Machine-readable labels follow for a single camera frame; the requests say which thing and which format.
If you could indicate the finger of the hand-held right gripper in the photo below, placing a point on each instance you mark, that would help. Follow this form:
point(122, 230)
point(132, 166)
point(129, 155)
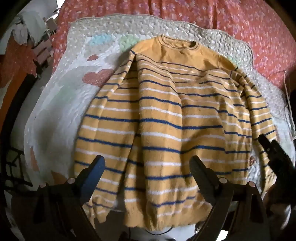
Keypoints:
point(282, 153)
point(266, 143)

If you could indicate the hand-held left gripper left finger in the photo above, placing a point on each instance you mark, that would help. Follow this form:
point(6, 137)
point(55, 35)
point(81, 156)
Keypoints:
point(92, 176)

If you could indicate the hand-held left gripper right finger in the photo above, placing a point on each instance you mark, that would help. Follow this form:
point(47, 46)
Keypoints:
point(201, 176)

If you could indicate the yellow striped sweater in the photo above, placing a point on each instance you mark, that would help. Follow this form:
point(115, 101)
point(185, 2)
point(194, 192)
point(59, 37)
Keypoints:
point(175, 129)

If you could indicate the white quilted heart mat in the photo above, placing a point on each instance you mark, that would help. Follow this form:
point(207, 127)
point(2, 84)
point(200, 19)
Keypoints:
point(67, 111)

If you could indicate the red floral bedsheet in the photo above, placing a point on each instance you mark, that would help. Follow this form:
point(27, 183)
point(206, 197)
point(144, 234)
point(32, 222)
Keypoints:
point(231, 18)

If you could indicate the wooden rack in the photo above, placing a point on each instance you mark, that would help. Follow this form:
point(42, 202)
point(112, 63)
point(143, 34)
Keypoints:
point(44, 53)

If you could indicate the pile of white cloths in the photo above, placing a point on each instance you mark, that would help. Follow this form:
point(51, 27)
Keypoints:
point(25, 25)

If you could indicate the dark metal frame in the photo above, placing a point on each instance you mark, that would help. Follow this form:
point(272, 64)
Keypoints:
point(11, 166)

